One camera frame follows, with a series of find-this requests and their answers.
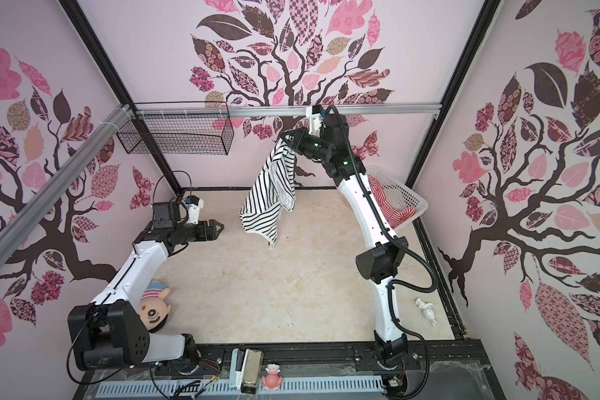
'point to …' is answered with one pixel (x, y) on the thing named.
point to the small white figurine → (427, 311)
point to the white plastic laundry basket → (400, 192)
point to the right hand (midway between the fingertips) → (282, 130)
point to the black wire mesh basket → (181, 128)
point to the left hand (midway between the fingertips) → (214, 229)
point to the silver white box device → (246, 369)
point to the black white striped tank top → (273, 191)
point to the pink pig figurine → (272, 379)
